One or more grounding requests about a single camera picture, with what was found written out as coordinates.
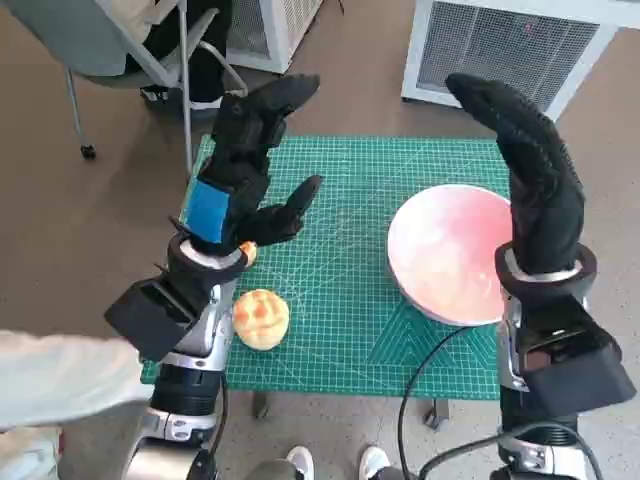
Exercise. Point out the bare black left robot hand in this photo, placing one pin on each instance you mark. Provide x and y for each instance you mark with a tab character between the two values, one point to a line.
240	150

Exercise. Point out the white cloth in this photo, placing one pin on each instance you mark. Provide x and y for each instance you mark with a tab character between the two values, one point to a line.
60	375

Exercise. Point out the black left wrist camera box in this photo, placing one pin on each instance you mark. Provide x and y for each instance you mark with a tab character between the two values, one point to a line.
150	320

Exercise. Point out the grey office chair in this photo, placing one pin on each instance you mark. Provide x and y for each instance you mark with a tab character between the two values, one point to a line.
65	40

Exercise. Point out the green cutting mat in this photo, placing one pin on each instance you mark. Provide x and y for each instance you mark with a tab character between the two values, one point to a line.
340	200

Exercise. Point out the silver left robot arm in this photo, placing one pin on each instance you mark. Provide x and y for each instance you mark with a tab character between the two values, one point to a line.
210	320

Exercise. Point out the long orange toy bread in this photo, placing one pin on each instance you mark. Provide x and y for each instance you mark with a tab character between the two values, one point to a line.
249	251

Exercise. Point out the white shoe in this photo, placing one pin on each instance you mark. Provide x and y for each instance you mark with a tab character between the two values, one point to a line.
300	462
375	462

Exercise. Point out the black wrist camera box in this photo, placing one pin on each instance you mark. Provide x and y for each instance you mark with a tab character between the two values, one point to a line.
150	320
580	360

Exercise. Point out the pink bowl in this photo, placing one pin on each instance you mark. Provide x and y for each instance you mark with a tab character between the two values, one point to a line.
440	250

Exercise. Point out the round toy bread bun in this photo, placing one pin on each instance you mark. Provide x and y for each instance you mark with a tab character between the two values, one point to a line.
261	320

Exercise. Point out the table leg caster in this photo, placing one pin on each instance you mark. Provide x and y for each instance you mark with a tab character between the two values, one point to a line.
261	406
436	415

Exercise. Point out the small white vented cabinet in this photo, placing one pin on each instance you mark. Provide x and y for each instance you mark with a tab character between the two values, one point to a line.
280	30

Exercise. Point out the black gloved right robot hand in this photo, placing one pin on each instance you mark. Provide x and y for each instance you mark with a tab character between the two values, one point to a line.
545	190

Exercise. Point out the large white vented cabinet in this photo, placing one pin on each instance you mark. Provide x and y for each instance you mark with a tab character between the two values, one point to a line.
500	40

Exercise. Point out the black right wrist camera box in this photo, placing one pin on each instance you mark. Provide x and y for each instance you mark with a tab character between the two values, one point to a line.
580	360

